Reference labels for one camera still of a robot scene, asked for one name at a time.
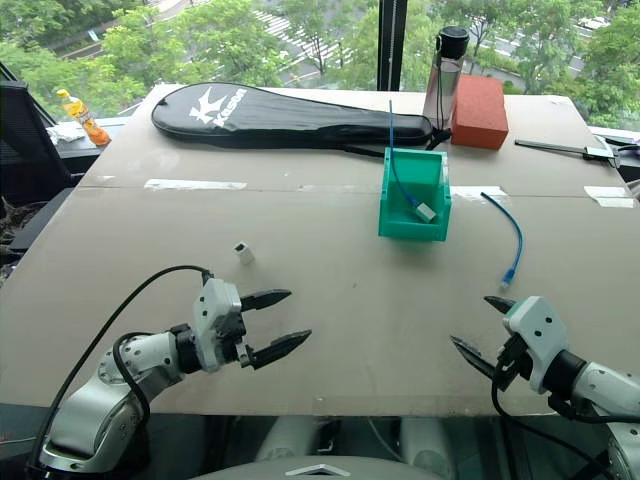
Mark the black racket bag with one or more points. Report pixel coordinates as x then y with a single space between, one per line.
280 117

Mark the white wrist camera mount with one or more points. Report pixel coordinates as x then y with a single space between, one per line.
542 325
215 305

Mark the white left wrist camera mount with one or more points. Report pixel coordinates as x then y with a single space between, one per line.
215 305

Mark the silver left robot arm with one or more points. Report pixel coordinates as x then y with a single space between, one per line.
100 410

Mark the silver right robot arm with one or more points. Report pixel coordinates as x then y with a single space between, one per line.
605 385

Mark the black office chair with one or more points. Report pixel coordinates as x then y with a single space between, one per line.
25 145

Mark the small white connector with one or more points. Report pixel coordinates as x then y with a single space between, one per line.
245 252

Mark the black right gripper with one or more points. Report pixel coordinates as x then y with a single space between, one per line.
512 360

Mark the orange drink bottle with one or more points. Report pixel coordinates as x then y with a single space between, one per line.
87 120

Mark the clear bottle with black lid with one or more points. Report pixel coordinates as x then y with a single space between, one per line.
445 85

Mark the black window frame post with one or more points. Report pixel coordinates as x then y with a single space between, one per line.
390 45

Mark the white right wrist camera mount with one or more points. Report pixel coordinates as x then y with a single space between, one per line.
542 325

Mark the grey robot torso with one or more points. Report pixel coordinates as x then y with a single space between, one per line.
320 465

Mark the wide white tape patch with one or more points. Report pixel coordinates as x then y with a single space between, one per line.
607 196

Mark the red-brown brick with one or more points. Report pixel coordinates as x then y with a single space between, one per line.
480 115

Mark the long white tape strip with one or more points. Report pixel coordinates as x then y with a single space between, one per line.
195 184

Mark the crumpled white tissue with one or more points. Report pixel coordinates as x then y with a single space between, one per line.
67 133

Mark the short white tape strip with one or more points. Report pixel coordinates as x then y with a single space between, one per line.
477 191

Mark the green plastic box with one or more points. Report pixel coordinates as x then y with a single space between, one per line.
405 227

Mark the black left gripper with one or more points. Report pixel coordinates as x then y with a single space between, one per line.
231 327

